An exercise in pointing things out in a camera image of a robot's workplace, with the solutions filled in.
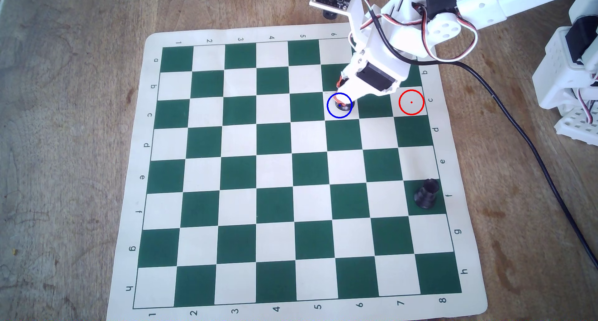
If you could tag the green and white chess mat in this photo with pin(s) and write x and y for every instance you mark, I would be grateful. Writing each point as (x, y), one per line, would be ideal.
(275, 171)

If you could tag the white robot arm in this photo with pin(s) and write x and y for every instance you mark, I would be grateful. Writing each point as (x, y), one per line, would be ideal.
(481, 3)

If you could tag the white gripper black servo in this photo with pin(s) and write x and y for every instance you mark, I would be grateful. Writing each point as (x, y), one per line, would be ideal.
(373, 77)

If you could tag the small black chess piece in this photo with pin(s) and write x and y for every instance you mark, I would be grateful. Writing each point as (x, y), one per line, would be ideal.
(345, 108)

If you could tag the black chess rook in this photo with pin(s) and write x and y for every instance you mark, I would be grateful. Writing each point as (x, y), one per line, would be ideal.
(427, 193)

